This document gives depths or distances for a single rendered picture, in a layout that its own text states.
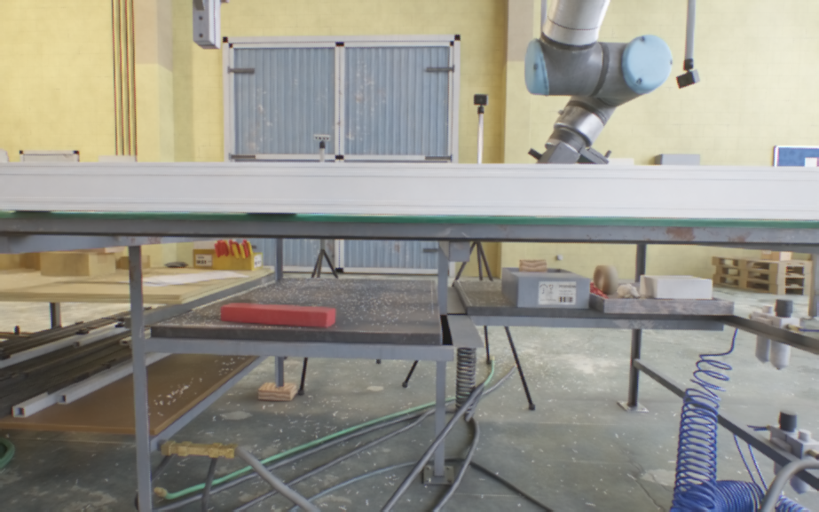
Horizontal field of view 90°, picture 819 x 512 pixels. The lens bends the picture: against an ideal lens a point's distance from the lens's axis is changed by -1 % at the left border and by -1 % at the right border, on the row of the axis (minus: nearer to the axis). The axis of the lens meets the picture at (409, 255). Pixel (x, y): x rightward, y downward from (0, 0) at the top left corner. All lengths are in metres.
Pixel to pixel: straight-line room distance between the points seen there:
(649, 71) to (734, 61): 8.31
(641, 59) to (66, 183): 0.91
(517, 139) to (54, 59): 8.20
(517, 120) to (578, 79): 6.31
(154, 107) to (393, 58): 4.04
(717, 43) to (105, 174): 8.87
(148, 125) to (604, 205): 8.05
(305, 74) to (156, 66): 2.42
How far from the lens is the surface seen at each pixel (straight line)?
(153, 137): 8.30
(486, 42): 7.85
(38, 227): 0.87
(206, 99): 8.43
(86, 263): 2.02
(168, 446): 1.36
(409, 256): 7.12
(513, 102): 7.16
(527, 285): 1.39
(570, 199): 0.61
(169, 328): 1.21
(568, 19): 0.77
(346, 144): 7.37
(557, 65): 0.79
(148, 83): 8.52
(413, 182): 0.58
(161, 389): 1.65
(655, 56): 0.86
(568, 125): 0.92
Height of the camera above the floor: 0.85
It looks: 4 degrees down
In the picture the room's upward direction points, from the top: 1 degrees clockwise
